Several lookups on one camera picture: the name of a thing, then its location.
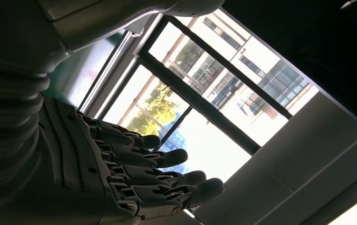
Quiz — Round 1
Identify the black inbound scanner machine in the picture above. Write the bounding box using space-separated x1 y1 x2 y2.
222 0 357 131

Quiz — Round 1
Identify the green tree outside window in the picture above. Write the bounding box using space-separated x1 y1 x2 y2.
126 82 190 137

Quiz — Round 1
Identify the dark window frame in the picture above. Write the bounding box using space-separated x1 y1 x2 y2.
85 14 294 156

